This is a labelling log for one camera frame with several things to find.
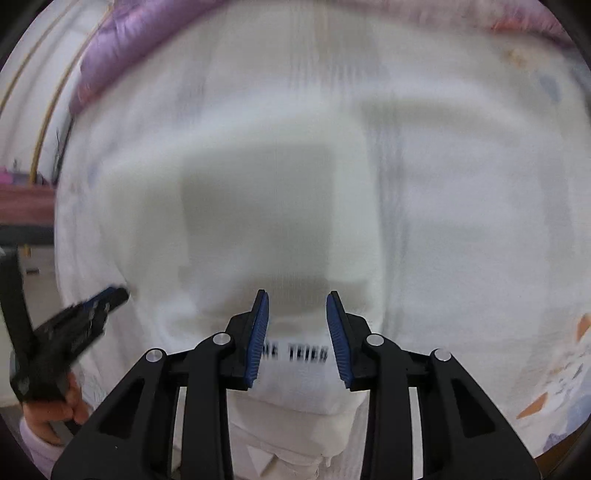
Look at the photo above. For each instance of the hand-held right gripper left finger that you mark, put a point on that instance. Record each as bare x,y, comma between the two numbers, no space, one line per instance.
258,341

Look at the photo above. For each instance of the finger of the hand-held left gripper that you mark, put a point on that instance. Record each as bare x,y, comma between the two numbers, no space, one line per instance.
104,302

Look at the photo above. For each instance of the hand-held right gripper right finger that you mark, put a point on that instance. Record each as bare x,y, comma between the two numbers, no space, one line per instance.
337,341

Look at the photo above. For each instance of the white snap-button jacket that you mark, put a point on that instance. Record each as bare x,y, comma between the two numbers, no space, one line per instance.
277,221

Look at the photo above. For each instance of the person's left hand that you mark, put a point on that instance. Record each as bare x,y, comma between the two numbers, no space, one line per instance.
41,417

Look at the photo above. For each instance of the pink towel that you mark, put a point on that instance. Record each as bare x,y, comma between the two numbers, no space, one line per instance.
4,177

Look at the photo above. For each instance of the printed bed sheet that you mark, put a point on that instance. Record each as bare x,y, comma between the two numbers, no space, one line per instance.
461,207

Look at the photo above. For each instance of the purple floral quilt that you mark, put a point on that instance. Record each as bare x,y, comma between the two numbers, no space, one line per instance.
120,46

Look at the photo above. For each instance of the wooden wall rail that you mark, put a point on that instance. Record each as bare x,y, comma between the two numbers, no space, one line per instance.
51,110
25,69

